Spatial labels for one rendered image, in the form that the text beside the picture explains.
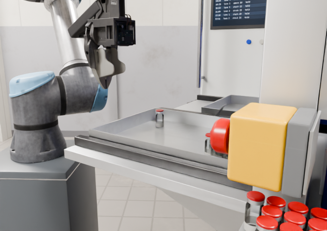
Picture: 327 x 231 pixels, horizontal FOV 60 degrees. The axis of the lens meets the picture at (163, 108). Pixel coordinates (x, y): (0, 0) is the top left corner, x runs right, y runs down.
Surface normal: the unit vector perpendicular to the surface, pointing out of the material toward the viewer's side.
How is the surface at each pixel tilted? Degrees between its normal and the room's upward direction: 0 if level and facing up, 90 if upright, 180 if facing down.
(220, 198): 90
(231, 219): 90
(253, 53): 90
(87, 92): 79
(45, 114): 90
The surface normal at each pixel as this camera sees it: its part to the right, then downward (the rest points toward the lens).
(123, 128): 0.84, 0.12
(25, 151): -0.07, -0.08
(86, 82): 0.41, -0.42
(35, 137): 0.33, -0.10
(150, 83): -0.04, 0.22
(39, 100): 0.51, 0.18
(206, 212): -0.53, 0.18
